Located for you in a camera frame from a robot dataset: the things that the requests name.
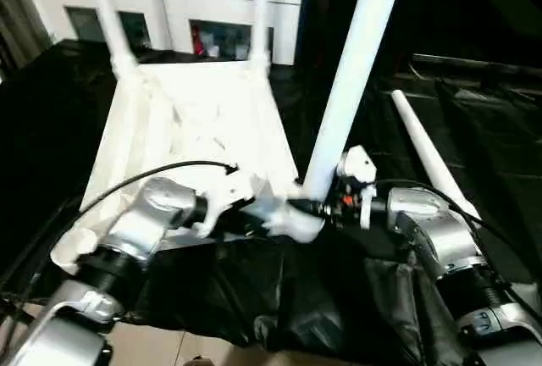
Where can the red packet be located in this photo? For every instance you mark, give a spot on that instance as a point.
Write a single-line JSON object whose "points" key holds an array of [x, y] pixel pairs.
{"points": [[197, 40]]}

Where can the black mat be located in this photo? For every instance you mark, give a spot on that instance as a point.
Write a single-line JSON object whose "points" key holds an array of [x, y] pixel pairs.
{"points": [[296, 298]]}

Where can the long black bar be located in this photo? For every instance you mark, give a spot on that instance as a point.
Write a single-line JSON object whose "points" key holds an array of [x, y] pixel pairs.
{"points": [[474, 62]]}

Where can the white plastic table leg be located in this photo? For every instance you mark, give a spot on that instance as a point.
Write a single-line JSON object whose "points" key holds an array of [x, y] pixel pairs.
{"points": [[260, 14], [360, 65], [432, 154], [108, 14]]}

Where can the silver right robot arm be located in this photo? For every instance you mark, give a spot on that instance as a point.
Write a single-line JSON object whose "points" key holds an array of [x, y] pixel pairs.
{"points": [[444, 230]]}

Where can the black stand leg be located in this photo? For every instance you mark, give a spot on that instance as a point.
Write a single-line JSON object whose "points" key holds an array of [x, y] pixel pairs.
{"points": [[17, 302]]}

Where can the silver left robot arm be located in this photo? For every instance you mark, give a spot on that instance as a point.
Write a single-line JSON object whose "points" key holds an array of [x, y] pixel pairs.
{"points": [[139, 222]]}

